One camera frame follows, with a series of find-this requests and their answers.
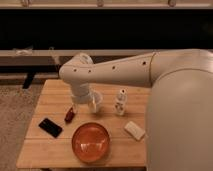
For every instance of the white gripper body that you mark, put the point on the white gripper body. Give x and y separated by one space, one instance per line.
92 96

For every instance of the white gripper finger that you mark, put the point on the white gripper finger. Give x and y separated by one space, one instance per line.
74 108
94 106

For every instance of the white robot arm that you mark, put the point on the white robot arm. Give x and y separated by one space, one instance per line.
179 113

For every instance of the white plastic bottle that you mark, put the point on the white plastic bottle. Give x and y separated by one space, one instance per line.
120 102

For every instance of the black smartphone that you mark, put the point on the black smartphone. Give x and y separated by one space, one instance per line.
50 127

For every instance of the orange bowl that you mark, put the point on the orange bowl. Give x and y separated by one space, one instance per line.
90 142

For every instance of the wooden table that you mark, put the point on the wooden table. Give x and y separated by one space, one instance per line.
41 150

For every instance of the white rectangular sponge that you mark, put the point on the white rectangular sponge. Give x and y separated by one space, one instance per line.
134 130

